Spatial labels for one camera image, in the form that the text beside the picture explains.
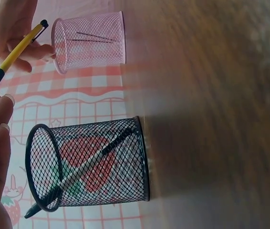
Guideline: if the person's right hand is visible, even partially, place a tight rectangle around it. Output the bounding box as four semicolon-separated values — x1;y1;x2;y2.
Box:
0;0;56;73

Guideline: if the yellow and black pen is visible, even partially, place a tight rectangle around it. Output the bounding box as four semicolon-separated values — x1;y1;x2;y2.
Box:
0;20;49;108

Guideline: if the thin dark stick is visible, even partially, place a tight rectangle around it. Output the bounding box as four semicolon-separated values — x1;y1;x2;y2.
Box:
76;31;114;41
71;39;116;44

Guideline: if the pink mesh pen cup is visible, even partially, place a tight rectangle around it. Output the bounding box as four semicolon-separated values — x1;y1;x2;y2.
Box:
51;10;127;75

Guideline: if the white and black pen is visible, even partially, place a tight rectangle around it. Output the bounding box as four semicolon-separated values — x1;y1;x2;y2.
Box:
24;128;135;219

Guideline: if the black mesh pen cup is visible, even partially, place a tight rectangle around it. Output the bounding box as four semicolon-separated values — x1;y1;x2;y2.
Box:
25;115;153;213

